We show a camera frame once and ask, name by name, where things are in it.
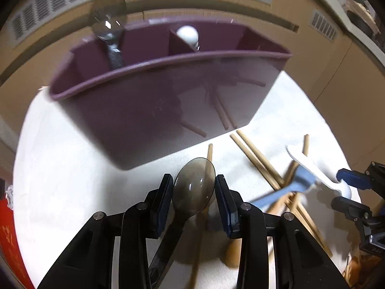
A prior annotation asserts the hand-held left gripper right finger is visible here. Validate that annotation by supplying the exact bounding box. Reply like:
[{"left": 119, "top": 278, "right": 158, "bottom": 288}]
[{"left": 214, "top": 175, "right": 349, "bottom": 289}]

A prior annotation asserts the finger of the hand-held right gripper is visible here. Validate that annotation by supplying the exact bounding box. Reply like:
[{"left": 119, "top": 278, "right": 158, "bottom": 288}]
[
  {"left": 336, "top": 161, "right": 385, "bottom": 190},
  {"left": 331, "top": 196, "right": 377, "bottom": 224}
]

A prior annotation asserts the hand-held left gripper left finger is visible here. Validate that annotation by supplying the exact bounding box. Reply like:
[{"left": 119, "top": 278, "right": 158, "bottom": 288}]
[{"left": 38, "top": 174, "right": 174, "bottom": 289}]

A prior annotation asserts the grey translucent plastic spoon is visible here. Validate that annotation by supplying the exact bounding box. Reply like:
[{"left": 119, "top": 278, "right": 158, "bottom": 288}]
[
  {"left": 148, "top": 157, "right": 216, "bottom": 280},
  {"left": 90, "top": 0, "right": 127, "bottom": 70}
]

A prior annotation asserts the brown wooden spoon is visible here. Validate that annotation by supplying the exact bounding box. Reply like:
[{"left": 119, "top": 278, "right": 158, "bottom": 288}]
[{"left": 224, "top": 237, "right": 243, "bottom": 269}]

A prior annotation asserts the white plastic spoon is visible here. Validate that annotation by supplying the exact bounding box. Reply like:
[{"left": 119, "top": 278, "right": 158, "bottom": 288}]
[
  {"left": 286, "top": 145, "right": 352, "bottom": 200},
  {"left": 176, "top": 26, "right": 200, "bottom": 51}
]

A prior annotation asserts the blue plastic spoon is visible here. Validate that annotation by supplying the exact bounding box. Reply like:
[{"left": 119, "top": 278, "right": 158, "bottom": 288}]
[{"left": 249, "top": 169, "right": 321, "bottom": 209}]

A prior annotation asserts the purple utensil holder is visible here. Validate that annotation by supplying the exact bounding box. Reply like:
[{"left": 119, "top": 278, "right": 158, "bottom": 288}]
[{"left": 49, "top": 18, "right": 293, "bottom": 171}]

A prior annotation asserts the orange brown cloth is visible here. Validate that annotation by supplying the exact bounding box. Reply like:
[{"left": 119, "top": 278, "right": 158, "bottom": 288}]
[{"left": 344, "top": 247, "right": 385, "bottom": 289}]

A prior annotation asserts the white table cloth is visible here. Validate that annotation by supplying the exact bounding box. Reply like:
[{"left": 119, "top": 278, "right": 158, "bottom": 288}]
[{"left": 13, "top": 72, "right": 361, "bottom": 289}]

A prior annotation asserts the small grey vent grille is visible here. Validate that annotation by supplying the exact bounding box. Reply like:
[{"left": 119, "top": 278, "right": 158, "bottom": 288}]
[{"left": 310, "top": 10, "right": 339, "bottom": 41}]

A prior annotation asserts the red cloth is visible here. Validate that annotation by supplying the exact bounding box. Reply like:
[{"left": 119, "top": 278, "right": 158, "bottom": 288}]
[{"left": 0, "top": 198, "right": 35, "bottom": 289}]

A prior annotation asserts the dark round pot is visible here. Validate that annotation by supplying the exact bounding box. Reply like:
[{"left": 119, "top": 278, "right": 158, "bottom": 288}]
[{"left": 346, "top": 0, "right": 381, "bottom": 35}]

